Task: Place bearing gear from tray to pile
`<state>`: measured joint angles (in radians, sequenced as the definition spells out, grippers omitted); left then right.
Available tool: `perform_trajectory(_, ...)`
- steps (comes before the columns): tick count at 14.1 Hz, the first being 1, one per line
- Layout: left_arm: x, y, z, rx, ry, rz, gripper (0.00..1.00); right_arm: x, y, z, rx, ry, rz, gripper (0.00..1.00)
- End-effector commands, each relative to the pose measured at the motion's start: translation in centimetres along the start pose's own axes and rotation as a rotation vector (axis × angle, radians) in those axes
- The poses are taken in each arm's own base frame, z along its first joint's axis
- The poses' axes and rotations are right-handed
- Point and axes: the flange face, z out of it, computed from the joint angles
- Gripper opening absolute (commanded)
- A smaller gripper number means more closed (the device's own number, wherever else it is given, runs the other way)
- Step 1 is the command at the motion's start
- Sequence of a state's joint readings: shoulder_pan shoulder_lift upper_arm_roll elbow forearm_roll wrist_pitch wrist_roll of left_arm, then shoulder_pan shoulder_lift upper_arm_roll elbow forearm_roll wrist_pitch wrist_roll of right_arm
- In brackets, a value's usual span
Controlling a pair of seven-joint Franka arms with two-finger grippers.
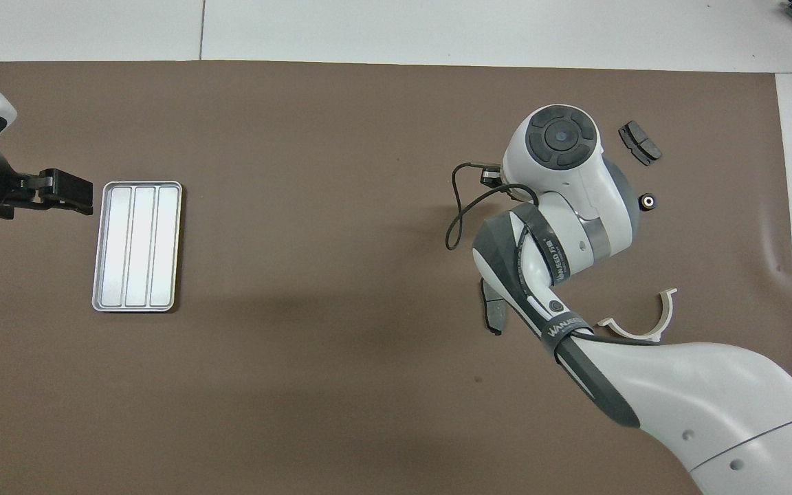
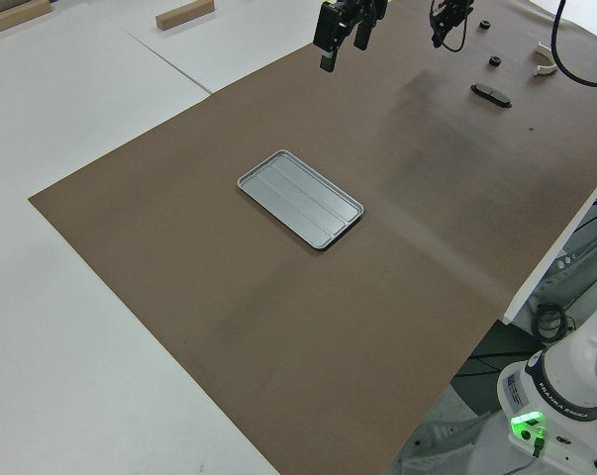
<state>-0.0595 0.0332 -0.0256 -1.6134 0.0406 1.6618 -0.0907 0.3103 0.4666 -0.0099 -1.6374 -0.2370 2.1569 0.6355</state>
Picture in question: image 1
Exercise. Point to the silver metal tray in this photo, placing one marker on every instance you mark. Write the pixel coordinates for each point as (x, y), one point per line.
(136, 247)

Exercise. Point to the large black bearing gear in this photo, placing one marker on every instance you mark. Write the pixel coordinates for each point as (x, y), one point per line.
(647, 201)

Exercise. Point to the dark grey brake pad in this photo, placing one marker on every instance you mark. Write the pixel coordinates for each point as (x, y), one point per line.
(496, 317)
(640, 143)

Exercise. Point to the brown table mat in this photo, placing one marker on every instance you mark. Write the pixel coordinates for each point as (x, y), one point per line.
(300, 137)

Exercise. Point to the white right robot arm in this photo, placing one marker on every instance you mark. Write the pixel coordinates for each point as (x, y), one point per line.
(575, 227)

